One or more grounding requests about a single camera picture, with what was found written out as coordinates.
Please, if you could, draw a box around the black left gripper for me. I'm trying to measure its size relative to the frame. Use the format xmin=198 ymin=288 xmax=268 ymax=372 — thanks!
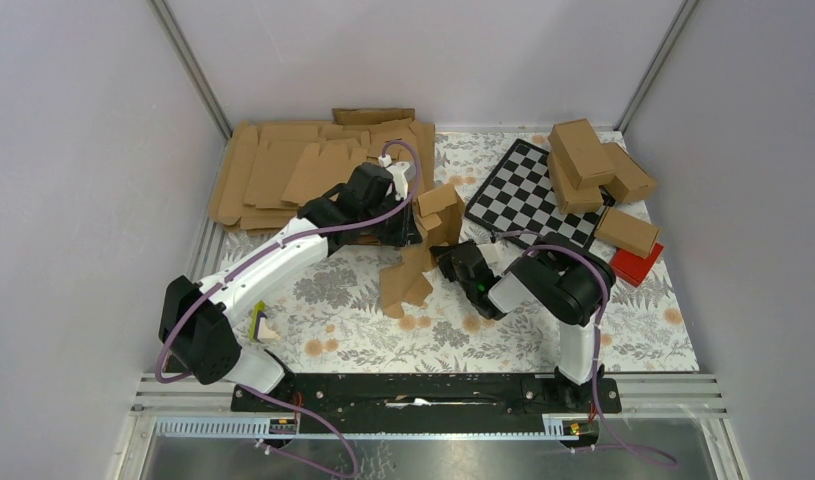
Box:
xmin=362 ymin=193 xmax=423 ymax=248

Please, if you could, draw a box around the cardboard box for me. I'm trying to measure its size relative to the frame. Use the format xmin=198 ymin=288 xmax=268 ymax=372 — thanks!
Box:
xmin=594 ymin=207 xmax=660 ymax=258
xmin=549 ymin=118 xmax=616 ymax=189
xmin=547 ymin=153 xmax=604 ymax=214
xmin=604 ymin=142 xmax=657 ymax=204
xmin=379 ymin=183 xmax=465 ymax=319

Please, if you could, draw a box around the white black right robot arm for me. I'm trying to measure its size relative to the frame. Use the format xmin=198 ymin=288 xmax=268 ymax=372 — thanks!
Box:
xmin=430 ymin=232 xmax=616 ymax=412

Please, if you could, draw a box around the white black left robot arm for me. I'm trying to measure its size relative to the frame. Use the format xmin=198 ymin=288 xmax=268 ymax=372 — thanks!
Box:
xmin=158 ymin=162 xmax=421 ymax=411

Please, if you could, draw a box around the cardboard box on red block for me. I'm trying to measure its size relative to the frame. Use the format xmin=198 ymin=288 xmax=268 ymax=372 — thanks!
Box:
xmin=594 ymin=207 xmax=660 ymax=258

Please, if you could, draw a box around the black white chessboard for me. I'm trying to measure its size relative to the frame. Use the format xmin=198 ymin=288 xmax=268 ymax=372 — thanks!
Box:
xmin=464 ymin=139 xmax=615 ymax=249

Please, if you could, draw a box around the stack of flat cardboard sheets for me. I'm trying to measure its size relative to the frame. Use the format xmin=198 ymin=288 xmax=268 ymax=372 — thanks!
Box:
xmin=209 ymin=108 xmax=436 ymax=235

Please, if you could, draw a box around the floral patterned tablecloth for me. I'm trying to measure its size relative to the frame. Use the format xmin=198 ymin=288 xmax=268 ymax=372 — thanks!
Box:
xmin=201 ymin=129 xmax=701 ymax=375

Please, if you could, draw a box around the red flat block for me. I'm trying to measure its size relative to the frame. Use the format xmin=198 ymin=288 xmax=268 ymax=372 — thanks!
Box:
xmin=610 ymin=243 xmax=664 ymax=287

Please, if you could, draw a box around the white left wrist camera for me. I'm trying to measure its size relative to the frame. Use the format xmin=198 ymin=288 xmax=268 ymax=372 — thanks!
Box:
xmin=378 ymin=154 xmax=416 ymax=201

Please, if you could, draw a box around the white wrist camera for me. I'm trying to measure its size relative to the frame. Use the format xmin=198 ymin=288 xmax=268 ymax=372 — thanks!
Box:
xmin=378 ymin=154 xmax=416 ymax=201
xmin=478 ymin=242 xmax=511 ymax=276

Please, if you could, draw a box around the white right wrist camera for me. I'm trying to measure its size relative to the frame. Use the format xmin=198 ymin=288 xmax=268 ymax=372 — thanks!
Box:
xmin=478 ymin=242 xmax=511 ymax=276

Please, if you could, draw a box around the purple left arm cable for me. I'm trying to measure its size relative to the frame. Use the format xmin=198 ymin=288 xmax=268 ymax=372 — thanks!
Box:
xmin=153 ymin=139 xmax=424 ymax=478

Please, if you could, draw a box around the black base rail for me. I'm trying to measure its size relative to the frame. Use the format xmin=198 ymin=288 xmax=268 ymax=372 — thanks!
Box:
xmin=230 ymin=372 xmax=622 ymax=435

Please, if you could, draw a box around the aluminium frame rail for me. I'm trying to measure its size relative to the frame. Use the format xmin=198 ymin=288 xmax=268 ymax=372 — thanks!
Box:
xmin=132 ymin=373 xmax=726 ymax=440

